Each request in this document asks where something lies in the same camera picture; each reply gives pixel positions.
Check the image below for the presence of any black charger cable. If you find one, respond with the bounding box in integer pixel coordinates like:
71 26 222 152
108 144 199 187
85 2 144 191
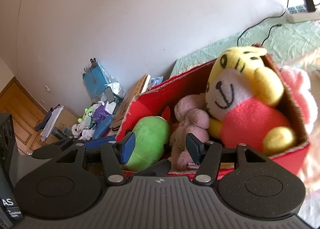
236 0 320 47

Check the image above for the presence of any white power strip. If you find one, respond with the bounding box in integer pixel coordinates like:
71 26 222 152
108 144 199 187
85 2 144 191
285 5 320 23

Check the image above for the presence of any brown cardboard book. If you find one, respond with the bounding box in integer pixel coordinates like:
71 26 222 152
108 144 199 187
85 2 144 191
110 74 151 131

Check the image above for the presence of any small toy clutter pile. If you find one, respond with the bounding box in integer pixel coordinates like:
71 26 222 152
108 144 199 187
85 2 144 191
71 101 116 140

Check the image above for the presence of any cartoon bear bed sheet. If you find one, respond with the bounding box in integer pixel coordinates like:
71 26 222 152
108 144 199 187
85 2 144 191
170 18 319 228

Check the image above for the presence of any black charger plug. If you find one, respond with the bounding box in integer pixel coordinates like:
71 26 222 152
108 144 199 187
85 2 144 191
304 0 316 12

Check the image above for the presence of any green plush toy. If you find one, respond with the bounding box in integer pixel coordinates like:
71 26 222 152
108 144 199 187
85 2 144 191
124 116 170 172

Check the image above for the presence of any yellow tiger plush toy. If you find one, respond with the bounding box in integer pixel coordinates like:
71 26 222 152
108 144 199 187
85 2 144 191
205 46 297 156

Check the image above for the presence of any dusty pink plush toy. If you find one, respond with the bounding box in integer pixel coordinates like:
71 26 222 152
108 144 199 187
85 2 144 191
169 93 209 172

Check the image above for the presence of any red cardboard box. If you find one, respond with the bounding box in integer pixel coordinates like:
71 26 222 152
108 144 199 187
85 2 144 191
116 45 309 176

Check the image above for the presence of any blue plastic bag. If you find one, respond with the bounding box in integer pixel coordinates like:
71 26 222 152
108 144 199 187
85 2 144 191
82 58 125 101

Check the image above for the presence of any wooden door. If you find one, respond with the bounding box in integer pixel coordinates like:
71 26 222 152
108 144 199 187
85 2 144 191
1 77 57 155

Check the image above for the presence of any pale pink fluffy plush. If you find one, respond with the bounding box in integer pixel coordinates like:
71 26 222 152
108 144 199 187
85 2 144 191
280 65 318 134

